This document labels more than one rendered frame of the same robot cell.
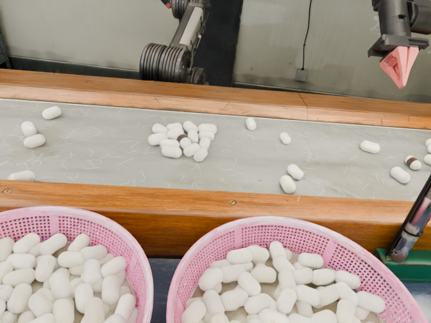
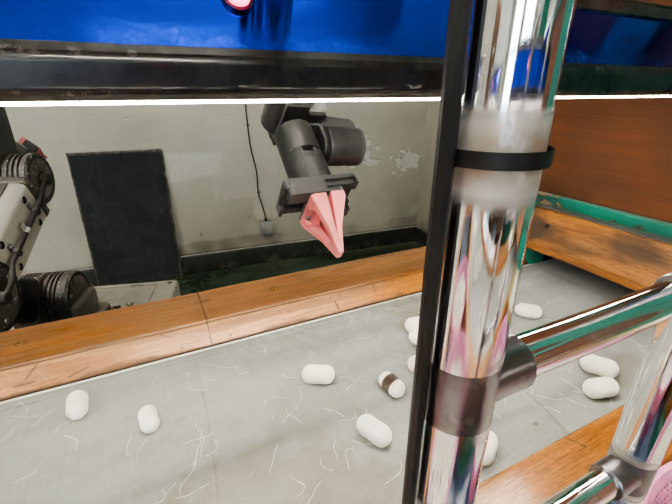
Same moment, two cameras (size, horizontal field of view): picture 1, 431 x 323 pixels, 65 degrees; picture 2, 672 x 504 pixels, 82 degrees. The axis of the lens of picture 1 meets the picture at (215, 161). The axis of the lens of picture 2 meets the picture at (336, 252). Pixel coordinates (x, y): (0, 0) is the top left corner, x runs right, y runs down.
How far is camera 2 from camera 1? 34 cm
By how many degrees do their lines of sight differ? 21
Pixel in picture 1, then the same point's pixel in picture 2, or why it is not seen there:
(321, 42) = (277, 185)
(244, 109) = (75, 366)
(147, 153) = not seen: outside the picture
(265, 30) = (204, 184)
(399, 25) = (307, 161)
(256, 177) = not seen: outside the picture
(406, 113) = (369, 279)
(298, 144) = (181, 420)
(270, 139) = (118, 430)
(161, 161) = not seen: outside the picture
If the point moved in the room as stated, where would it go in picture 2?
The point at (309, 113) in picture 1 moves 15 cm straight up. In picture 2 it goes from (213, 330) to (197, 220)
